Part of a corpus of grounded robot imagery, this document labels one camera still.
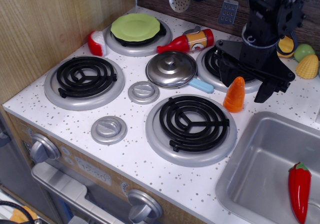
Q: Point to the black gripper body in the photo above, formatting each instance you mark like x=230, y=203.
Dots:
x=262, y=63

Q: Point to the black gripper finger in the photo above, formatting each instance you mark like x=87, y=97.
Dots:
x=267, y=88
x=229, y=70

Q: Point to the orange toy carrot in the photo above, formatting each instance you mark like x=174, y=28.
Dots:
x=234, y=99

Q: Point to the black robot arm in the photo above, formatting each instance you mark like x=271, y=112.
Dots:
x=269, y=21

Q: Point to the green plate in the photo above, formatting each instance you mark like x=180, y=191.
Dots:
x=135, y=27

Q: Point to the back right stove burner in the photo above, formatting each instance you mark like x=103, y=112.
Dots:
x=208, y=71

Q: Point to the stove burner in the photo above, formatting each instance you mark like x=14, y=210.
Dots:
x=191, y=130
x=142, y=50
x=84, y=83
x=208, y=71

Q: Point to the yellow toy bell pepper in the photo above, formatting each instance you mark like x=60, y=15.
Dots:
x=285, y=47

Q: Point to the green toy apple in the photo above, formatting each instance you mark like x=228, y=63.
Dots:
x=302, y=51

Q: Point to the yellow toy corn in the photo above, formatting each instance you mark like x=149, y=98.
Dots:
x=308, y=67

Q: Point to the red ketchup bottle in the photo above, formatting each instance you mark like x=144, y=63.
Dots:
x=189, y=42

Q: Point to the hanging silver spatula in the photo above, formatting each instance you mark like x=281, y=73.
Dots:
x=228, y=12

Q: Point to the steel pan lid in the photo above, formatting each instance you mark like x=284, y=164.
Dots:
x=171, y=69

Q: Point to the front right stove burner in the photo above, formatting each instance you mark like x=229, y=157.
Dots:
x=191, y=130

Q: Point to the upper silver stovetop knob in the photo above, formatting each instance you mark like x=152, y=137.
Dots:
x=143, y=92

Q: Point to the silver stovetop knob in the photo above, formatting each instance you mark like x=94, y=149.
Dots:
x=108, y=130
x=143, y=92

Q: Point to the red toy chili pepper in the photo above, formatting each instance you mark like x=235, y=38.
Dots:
x=299, y=183

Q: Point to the silver sink basin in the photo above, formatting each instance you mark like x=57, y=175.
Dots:
x=254, y=183

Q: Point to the back left stove burner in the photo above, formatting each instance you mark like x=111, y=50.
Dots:
x=142, y=50

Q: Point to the lower silver stovetop knob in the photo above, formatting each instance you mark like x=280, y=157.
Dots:
x=108, y=130

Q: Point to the red white toy cheese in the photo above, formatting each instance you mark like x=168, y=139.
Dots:
x=96, y=43

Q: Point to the front left stove burner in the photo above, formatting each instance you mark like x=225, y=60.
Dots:
x=84, y=83

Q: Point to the right silver oven knob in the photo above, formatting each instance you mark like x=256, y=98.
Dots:
x=144, y=209

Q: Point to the silver oven knob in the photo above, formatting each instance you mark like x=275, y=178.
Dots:
x=43, y=149
x=144, y=209

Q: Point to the left silver oven knob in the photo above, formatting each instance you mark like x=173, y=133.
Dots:
x=43, y=149

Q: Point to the yellow toy on floor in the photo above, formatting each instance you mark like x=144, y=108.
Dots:
x=19, y=217

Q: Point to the light blue pan handle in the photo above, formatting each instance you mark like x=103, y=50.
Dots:
x=201, y=85

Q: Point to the silver oven door handle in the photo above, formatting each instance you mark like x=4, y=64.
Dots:
x=71, y=191

